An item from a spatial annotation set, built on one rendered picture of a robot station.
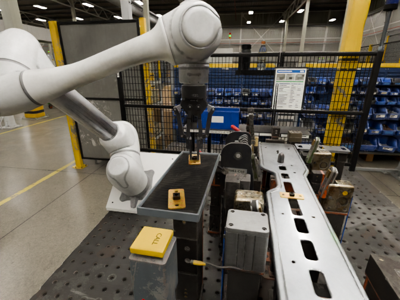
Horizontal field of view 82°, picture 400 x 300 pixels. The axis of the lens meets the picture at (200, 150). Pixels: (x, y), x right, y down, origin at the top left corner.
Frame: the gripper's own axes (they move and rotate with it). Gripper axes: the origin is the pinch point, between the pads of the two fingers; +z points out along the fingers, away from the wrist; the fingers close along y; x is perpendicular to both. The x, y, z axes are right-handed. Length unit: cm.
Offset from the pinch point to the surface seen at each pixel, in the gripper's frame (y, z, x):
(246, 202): 15.3, 12.6, -12.6
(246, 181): 17.9, 12.2, 0.0
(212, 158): 6.0, 3.9, 1.4
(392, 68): 239, -24, 213
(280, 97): 65, -5, 99
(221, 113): 20, 6, 91
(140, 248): -9.7, 4.0, -39.9
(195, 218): -0.2, 4.3, -31.5
